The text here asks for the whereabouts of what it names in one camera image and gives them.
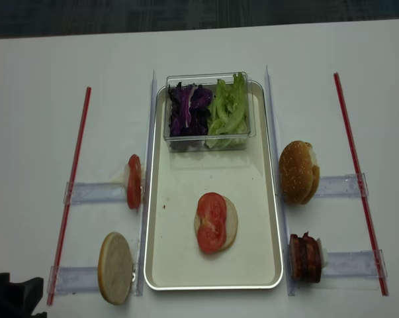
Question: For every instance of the tomato slice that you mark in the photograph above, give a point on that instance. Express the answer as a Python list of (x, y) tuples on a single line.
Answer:
[(134, 182), (212, 212)]

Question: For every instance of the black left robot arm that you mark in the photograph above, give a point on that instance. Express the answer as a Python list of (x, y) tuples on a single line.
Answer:
[(20, 299)]

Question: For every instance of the green lettuce leaves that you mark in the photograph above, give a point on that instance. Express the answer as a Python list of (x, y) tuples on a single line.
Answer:
[(228, 109)]

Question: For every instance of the stacked meat patties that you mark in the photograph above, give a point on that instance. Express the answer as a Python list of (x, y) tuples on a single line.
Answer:
[(306, 259)]

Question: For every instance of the clear plastic salad box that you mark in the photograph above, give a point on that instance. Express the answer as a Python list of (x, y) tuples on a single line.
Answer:
[(206, 142)]

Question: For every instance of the purple cabbage leaves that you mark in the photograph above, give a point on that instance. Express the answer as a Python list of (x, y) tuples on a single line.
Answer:
[(189, 111)]

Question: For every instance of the bun bottom on tray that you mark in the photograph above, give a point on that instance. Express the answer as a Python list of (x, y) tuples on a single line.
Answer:
[(231, 224)]

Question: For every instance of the sesame bun top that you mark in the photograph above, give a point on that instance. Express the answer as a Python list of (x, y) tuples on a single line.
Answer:
[(296, 171)]

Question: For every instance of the cream metal tray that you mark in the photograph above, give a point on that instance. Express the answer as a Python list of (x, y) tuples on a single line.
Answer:
[(173, 260)]

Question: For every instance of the plain bun slice right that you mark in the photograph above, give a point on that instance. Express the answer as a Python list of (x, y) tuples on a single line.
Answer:
[(315, 175)]

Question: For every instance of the upper left clear pusher track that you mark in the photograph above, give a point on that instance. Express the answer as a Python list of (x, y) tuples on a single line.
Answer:
[(87, 193)]

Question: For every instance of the clear pusher track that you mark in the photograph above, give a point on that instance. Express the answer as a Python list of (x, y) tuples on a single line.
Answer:
[(65, 280), (350, 185), (351, 265), (87, 193)]

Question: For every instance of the upright bun half left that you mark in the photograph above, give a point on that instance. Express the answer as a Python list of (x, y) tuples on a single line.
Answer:
[(114, 269)]

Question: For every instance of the upper right clear pusher track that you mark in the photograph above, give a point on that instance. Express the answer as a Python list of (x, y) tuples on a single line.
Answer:
[(350, 185)]

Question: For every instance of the lower left clear pusher track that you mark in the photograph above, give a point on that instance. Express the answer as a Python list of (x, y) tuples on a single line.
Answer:
[(65, 280)]

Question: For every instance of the lower right clear pusher track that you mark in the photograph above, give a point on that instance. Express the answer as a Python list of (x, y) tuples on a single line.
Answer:
[(351, 265)]

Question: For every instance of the left red rail strip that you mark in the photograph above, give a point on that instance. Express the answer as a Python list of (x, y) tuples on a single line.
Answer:
[(56, 264)]

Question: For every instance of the red rail strip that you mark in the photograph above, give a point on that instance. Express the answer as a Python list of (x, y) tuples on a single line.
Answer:
[(365, 202), (56, 264)]

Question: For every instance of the right red rail strip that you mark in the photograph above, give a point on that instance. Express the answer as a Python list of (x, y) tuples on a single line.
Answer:
[(365, 202)]

